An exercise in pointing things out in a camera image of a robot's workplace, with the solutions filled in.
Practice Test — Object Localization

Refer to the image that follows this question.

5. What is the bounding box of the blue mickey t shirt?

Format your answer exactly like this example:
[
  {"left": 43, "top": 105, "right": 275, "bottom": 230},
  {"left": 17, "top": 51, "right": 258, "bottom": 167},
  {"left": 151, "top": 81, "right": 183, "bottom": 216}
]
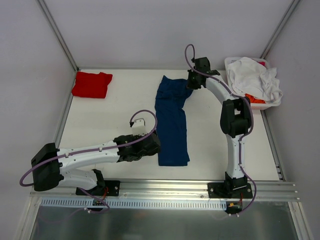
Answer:
[{"left": 154, "top": 75, "right": 193, "bottom": 167}]

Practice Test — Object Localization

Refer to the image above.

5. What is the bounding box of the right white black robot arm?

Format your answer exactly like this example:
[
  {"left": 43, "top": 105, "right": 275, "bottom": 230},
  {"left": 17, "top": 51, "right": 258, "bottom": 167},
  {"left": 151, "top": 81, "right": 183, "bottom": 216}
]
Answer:
[{"left": 187, "top": 57, "right": 253, "bottom": 199}]

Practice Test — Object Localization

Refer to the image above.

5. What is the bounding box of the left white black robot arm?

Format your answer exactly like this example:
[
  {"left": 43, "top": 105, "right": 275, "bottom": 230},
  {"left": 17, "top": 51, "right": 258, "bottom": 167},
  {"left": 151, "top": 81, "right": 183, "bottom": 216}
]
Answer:
[{"left": 31, "top": 131, "right": 161, "bottom": 196}]

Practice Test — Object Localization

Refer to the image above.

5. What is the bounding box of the white t shirt pile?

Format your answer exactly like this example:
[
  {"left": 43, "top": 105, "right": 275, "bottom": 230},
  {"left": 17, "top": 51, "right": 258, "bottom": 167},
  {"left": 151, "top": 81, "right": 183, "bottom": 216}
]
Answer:
[{"left": 226, "top": 56, "right": 285, "bottom": 104}]

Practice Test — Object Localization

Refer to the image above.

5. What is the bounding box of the white plastic laundry basket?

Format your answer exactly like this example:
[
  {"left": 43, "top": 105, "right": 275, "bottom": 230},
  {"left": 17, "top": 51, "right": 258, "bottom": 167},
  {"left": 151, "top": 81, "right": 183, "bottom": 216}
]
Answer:
[{"left": 223, "top": 56, "right": 283, "bottom": 111}]

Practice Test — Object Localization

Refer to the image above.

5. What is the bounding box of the orange t shirt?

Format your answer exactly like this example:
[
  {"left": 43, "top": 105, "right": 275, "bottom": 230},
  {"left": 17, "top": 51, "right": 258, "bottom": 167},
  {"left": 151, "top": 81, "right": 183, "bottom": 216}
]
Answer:
[{"left": 245, "top": 93, "right": 266, "bottom": 104}]

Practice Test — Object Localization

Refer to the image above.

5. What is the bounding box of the folded red t shirt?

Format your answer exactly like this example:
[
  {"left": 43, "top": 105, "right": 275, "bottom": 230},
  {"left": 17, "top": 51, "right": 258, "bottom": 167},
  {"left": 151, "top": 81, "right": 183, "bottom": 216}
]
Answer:
[{"left": 71, "top": 71, "right": 113, "bottom": 99}]

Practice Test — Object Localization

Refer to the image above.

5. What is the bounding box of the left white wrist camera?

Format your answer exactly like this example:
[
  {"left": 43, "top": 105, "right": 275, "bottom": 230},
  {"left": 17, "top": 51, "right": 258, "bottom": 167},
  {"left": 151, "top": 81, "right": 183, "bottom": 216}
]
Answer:
[{"left": 130, "top": 118, "right": 148, "bottom": 137}]

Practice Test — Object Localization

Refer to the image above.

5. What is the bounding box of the aluminium mounting rail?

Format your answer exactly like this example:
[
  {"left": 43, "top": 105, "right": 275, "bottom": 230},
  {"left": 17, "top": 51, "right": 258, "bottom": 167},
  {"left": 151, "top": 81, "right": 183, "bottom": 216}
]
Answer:
[{"left": 29, "top": 178, "right": 300, "bottom": 202}]

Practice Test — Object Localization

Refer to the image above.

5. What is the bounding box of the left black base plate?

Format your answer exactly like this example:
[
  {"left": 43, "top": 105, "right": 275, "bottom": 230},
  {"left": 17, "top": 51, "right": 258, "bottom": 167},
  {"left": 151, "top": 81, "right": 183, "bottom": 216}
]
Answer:
[{"left": 85, "top": 180, "right": 121, "bottom": 198}]

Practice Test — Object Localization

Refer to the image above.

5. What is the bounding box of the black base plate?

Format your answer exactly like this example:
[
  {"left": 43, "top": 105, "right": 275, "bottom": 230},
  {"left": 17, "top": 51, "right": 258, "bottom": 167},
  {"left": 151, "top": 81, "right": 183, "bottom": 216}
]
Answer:
[
  {"left": 85, "top": 180, "right": 121, "bottom": 198},
  {"left": 207, "top": 182, "right": 253, "bottom": 199}
]

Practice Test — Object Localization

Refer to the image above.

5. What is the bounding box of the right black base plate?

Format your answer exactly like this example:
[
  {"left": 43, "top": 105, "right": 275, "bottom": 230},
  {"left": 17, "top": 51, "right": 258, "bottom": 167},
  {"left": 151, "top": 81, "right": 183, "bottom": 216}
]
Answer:
[{"left": 207, "top": 182, "right": 253, "bottom": 199}]

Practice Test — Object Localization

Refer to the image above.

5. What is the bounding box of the right aluminium frame post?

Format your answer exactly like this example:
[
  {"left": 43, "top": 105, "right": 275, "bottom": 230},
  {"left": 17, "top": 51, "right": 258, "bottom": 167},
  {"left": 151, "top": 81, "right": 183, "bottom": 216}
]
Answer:
[{"left": 260, "top": 0, "right": 302, "bottom": 59}]

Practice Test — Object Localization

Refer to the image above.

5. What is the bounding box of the aluminium frame post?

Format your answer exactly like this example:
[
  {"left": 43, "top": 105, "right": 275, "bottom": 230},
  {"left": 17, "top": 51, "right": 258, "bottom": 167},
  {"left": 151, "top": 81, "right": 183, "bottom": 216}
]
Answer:
[
  {"left": 260, "top": 0, "right": 302, "bottom": 59},
  {"left": 36, "top": 0, "right": 79, "bottom": 72}
]

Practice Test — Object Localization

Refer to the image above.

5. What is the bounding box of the white slotted cable duct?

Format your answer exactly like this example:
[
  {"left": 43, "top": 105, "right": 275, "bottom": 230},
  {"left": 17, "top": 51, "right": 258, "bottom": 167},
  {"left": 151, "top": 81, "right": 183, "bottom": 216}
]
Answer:
[{"left": 41, "top": 197, "right": 227, "bottom": 211}]

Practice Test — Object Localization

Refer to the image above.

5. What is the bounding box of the left aluminium frame post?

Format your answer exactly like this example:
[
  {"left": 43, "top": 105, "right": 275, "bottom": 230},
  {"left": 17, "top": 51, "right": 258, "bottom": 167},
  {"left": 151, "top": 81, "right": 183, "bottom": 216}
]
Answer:
[{"left": 36, "top": 0, "right": 79, "bottom": 72}]

